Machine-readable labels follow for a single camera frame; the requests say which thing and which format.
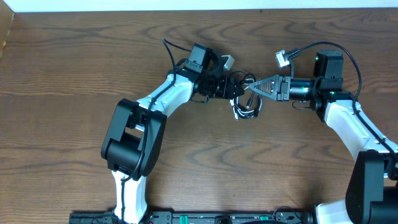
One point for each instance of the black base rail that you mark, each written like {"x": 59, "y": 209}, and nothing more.
{"x": 282, "y": 215}

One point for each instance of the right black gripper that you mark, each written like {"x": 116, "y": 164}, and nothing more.
{"x": 285, "y": 88}

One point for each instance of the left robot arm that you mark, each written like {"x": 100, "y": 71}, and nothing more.
{"x": 132, "y": 143}

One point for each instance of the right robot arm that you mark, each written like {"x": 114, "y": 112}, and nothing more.
{"x": 367, "y": 199}

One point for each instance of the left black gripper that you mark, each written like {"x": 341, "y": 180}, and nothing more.
{"x": 226, "y": 87}

